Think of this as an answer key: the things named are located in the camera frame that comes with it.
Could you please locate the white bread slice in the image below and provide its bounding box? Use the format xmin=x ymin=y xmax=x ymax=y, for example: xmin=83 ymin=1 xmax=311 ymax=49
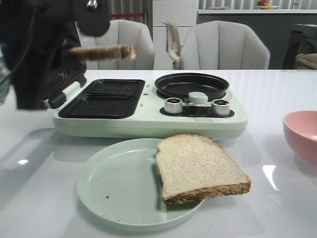
xmin=156 ymin=134 xmax=251 ymax=205
xmin=66 ymin=45 xmax=137 ymax=61

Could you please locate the mint green sandwich maker lid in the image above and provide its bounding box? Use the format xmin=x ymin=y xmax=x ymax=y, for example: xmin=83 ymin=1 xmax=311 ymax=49
xmin=39 ymin=63 xmax=87 ymax=109

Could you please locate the pink bowl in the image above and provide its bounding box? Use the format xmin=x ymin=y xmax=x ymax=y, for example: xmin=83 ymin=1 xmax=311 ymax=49
xmin=283 ymin=110 xmax=317 ymax=164

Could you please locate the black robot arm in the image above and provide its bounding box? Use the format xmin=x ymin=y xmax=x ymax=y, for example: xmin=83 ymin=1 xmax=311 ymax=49
xmin=0 ymin=0 xmax=110 ymax=110

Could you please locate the mint green breakfast maker base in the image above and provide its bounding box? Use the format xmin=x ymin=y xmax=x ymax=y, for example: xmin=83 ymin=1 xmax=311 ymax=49
xmin=53 ymin=79 xmax=248 ymax=140

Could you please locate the left silver control knob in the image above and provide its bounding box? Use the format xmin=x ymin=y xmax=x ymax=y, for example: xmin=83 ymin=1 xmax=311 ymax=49
xmin=164 ymin=97 xmax=183 ymax=114

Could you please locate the silver control knob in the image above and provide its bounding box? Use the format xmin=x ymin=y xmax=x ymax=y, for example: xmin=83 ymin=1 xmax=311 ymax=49
xmin=211 ymin=99 xmax=230 ymax=116
xmin=164 ymin=97 xmax=183 ymax=114

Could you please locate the black round frying pan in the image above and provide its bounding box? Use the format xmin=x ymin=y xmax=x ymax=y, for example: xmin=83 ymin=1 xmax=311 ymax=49
xmin=155 ymin=72 xmax=229 ymax=102

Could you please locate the right silver control knob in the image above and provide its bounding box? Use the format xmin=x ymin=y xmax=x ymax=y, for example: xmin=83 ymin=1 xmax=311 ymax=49
xmin=211 ymin=99 xmax=230 ymax=116

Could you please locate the beige office chair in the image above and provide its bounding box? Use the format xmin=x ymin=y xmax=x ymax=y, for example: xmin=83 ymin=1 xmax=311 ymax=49
xmin=162 ymin=20 xmax=182 ymax=70

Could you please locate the mint green round plate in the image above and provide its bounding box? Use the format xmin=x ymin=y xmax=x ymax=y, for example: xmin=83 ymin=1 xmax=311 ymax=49
xmin=77 ymin=138 xmax=202 ymax=232

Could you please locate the right grey upholstered chair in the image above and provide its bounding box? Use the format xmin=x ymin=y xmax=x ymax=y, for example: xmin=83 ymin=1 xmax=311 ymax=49
xmin=180 ymin=20 xmax=270 ymax=70

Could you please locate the grey upholstered chair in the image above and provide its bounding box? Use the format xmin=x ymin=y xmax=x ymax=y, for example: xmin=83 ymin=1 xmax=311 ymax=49
xmin=180 ymin=20 xmax=270 ymax=70
xmin=76 ymin=19 xmax=156 ymax=71

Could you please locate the left grey upholstered chair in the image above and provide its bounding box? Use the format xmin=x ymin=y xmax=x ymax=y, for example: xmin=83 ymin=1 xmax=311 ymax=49
xmin=76 ymin=19 xmax=156 ymax=71

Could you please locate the white cabinet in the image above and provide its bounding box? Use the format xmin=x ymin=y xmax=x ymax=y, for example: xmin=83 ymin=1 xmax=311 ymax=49
xmin=153 ymin=0 xmax=199 ymax=70

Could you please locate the dark grey counter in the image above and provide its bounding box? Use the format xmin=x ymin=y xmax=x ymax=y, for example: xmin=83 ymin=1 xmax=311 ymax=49
xmin=197 ymin=9 xmax=317 ymax=69

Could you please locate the fruit bowl on counter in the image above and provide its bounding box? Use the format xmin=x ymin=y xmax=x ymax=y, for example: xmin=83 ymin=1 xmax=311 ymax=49
xmin=255 ymin=0 xmax=278 ymax=9

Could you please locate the beige cushion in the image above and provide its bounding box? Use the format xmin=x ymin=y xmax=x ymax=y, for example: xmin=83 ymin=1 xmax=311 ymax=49
xmin=295 ymin=53 xmax=317 ymax=69

